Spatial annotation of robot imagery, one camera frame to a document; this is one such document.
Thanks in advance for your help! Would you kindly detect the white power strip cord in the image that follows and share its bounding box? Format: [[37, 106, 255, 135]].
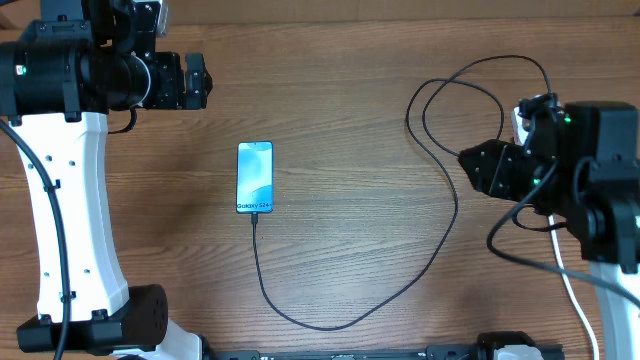
[[547, 214, 601, 360]]

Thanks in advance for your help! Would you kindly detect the black charging cable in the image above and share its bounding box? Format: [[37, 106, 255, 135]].
[[249, 54, 554, 332]]

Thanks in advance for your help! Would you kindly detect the blue Galaxy smartphone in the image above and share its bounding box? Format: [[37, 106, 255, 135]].
[[236, 141, 274, 213]]

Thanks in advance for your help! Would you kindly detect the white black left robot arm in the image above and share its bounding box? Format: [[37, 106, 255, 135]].
[[1, 0, 214, 359]]

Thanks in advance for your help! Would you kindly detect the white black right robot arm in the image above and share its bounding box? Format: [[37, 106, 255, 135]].
[[458, 94, 639, 359]]

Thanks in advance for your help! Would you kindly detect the white power strip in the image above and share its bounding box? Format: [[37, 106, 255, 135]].
[[511, 107, 529, 145]]

